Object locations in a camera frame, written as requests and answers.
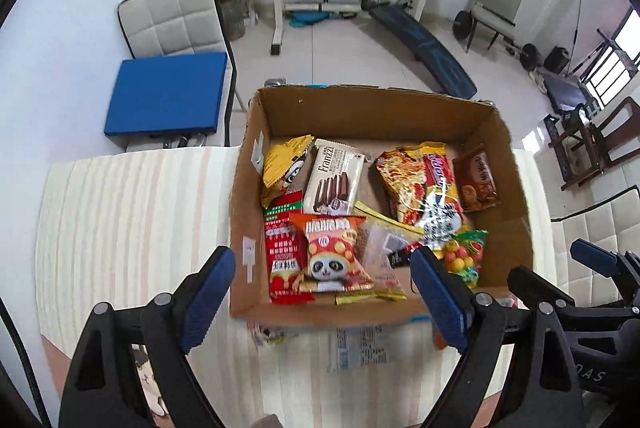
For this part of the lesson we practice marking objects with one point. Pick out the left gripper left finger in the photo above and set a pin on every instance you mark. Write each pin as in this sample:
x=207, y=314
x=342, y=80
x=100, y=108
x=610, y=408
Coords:
x=103, y=388

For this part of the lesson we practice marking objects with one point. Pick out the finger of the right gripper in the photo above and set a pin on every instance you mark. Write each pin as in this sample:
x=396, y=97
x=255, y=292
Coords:
x=623, y=270
x=532, y=289

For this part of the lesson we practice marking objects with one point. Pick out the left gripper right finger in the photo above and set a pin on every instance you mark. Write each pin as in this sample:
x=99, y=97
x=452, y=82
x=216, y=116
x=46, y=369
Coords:
x=541, y=387

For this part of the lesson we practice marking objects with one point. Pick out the white-grey barcode snack bag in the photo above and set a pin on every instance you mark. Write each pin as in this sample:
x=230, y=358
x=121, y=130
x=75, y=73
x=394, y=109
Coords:
x=356, y=347

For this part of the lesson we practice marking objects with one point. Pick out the red panda snack bag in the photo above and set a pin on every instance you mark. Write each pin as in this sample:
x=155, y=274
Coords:
x=331, y=256

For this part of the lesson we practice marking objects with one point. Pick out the yellow snack bag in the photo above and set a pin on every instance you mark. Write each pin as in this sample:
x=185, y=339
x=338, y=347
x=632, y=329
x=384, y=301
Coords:
x=282, y=165

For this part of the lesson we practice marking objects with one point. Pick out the small pink-white snack packet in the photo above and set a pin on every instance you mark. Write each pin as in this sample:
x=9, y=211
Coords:
x=265, y=335

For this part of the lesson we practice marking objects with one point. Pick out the white quilted chair right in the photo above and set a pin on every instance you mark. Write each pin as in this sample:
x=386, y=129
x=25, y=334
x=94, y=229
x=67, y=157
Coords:
x=613, y=225

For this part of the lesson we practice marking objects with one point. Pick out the colourful candy ball bag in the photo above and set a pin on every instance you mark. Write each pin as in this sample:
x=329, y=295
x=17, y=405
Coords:
x=462, y=255

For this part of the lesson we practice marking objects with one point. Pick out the brown cookie packet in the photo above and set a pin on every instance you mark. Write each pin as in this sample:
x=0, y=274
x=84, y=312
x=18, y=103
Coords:
x=475, y=182

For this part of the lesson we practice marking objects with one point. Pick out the dark wooden chair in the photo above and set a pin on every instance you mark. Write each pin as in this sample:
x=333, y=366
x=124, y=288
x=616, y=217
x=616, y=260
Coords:
x=618, y=129

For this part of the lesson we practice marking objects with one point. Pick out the red noodle snack bag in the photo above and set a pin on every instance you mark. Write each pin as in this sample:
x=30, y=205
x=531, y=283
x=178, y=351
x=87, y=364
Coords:
x=423, y=193

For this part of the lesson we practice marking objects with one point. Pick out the clear brown bread packet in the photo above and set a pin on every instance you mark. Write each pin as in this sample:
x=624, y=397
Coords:
x=378, y=238

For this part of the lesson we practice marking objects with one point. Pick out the black floor speaker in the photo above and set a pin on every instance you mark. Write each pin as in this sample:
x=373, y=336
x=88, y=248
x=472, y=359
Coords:
x=557, y=60

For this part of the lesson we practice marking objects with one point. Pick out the Franzzi cookie pack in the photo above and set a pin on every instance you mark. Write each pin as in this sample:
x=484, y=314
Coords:
x=334, y=179

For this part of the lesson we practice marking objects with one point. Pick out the red label snack bag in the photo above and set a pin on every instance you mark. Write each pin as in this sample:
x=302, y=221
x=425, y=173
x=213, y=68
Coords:
x=286, y=250

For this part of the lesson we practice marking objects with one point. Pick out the small barbell on floor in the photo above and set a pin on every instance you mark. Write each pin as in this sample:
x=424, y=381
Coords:
x=464, y=28

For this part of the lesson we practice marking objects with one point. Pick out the grey chair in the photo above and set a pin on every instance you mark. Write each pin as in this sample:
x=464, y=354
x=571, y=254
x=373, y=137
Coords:
x=497, y=15

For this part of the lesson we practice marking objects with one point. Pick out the white chair blue cushion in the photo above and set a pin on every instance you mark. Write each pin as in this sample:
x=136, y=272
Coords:
x=181, y=77

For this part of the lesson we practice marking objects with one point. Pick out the black sit-up bench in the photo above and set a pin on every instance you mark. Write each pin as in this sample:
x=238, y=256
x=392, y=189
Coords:
x=426, y=48

